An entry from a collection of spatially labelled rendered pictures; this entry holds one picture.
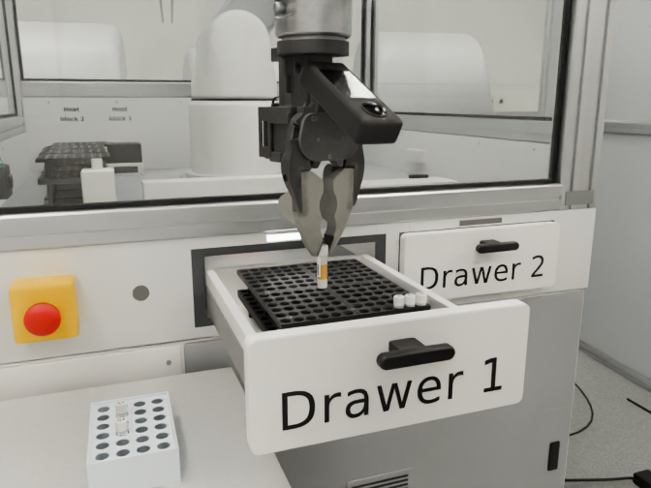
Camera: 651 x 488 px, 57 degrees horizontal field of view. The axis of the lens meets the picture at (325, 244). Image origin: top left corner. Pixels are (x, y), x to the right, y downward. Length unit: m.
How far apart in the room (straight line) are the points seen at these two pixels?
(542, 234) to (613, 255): 1.79
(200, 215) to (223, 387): 0.23
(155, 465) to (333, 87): 0.40
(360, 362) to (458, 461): 0.62
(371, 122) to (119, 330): 0.48
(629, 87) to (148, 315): 2.29
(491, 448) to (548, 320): 0.25
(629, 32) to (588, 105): 1.72
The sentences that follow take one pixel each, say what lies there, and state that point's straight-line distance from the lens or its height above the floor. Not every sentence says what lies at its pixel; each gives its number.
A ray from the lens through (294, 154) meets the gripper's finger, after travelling 0.58.
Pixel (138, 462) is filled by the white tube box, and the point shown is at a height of 0.79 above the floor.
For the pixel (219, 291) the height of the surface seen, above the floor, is 0.89.
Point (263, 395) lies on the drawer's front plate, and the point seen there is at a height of 0.88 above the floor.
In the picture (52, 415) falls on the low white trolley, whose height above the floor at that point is 0.76.
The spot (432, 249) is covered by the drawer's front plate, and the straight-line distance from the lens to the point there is 0.94.
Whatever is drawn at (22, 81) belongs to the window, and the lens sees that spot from 0.83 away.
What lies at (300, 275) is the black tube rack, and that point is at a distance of 0.80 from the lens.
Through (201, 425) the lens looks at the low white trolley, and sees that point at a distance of 0.74.
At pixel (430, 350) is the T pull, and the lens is 0.55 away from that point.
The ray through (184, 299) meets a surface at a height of 0.86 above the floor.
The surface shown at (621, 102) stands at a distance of 2.80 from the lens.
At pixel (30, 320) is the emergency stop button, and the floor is 0.88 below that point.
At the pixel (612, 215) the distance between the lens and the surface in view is 2.82.
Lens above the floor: 1.13
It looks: 13 degrees down
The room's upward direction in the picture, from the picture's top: straight up
